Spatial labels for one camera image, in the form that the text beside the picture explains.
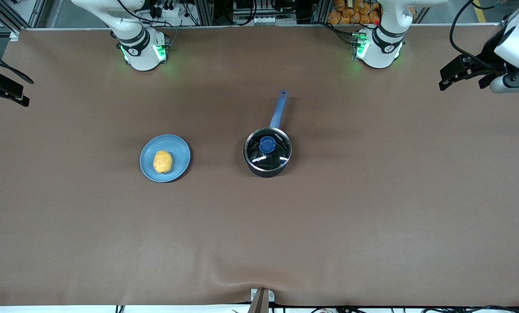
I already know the yellow potato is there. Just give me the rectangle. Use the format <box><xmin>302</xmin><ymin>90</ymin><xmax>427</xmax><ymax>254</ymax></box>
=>
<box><xmin>153</xmin><ymin>150</ymin><xmax>173</xmax><ymax>174</ymax></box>

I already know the glass lid with blue knob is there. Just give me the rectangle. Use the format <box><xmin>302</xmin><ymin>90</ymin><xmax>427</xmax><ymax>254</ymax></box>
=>
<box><xmin>245</xmin><ymin>127</ymin><xmax>292</xmax><ymax>172</ymax></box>

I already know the bag of orange items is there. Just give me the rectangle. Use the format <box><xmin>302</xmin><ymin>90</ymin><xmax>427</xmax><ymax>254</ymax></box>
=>
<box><xmin>327</xmin><ymin>0</ymin><xmax>380</xmax><ymax>25</ymax></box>

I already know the blue round plate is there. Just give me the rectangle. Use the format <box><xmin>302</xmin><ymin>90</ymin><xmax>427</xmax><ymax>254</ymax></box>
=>
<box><xmin>139</xmin><ymin>134</ymin><xmax>192</xmax><ymax>183</ymax></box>

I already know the white power strip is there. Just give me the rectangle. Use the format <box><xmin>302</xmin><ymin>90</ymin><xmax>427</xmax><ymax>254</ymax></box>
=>
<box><xmin>149</xmin><ymin>0</ymin><xmax>188</xmax><ymax>19</ymax></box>

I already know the white connector strip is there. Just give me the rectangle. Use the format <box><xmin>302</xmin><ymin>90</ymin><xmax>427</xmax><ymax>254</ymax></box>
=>
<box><xmin>233</xmin><ymin>15</ymin><xmax>286</xmax><ymax>26</ymax></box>

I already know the brown table mat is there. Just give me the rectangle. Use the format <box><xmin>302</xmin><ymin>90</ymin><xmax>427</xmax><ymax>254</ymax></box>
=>
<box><xmin>0</xmin><ymin>24</ymin><xmax>519</xmax><ymax>307</ymax></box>

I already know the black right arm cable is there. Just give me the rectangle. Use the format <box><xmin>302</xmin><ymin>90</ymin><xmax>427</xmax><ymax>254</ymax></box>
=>
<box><xmin>0</xmin><ymin>43</ymin><xmax>35</xmax><ymax>85</ymax></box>

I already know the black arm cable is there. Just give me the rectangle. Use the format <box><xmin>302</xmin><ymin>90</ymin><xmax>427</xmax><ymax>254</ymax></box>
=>
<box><xmin>449</xmin><ymin>0</ymin><xmax>517</xmax><ymax>73</ymax></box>
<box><xmin>0</xmin><ymin>43</ymin><xmax>35</xmax><ymax>85</ymax></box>

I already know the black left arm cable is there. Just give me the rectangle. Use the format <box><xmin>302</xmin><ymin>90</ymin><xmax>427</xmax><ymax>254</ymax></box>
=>
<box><xmin>449</xmin><ymin>0</ymin><xmax>517</xmax><ymax>73</ymax></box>

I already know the black pot with blue handle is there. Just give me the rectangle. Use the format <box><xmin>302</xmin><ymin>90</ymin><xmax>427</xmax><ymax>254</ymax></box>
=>
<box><xmin>243</xmin><ymin>90</ymin><xmax>293</xmax><ymax>178</ymax></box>

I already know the grey metal mount bracket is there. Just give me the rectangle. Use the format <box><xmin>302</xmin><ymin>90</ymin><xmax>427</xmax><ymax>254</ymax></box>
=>
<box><xmin>247</xmin><ymin>288</ymin><xmax>275</xmax><ymax>313</ymax></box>

